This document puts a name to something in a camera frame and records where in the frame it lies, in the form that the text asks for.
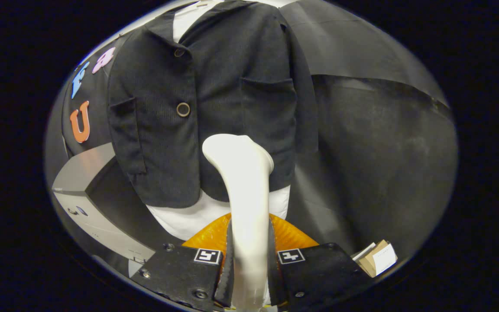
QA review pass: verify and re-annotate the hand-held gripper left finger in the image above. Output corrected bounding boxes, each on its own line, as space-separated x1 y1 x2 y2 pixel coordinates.
130 212 234 312

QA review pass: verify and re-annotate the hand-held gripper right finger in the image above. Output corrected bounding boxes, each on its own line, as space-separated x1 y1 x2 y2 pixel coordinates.
268 214 373 309

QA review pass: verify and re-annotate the white shirt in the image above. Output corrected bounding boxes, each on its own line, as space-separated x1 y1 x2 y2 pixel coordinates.
146 0 291 241

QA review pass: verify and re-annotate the white garment steamer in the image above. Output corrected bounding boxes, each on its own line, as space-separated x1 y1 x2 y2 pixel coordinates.
202 133 275 310

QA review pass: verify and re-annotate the black jacket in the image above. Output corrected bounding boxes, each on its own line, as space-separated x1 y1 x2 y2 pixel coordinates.
107 0 319 208

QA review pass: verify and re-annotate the small cardboard box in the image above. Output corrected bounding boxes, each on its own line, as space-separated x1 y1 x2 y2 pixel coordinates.
357 240 398 278

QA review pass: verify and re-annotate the black backdrop cloth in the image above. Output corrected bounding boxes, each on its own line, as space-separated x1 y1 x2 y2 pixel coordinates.
44 0 458 260

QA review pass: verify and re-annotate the grey cabinet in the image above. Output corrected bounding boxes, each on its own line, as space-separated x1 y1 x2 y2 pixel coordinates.
52 142 185 266

